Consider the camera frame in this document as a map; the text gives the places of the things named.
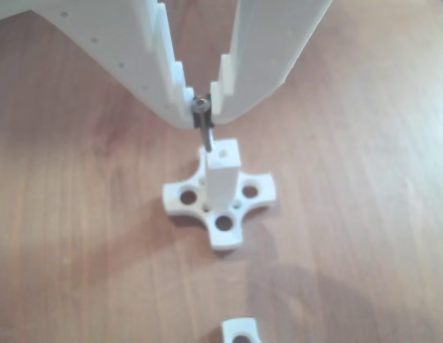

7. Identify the white cross-base post stand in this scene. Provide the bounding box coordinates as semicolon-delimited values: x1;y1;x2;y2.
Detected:
162;137;278;251
220;317;260;343

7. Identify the small metal screw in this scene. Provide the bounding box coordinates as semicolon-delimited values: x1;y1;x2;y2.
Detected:
192;98;214;151

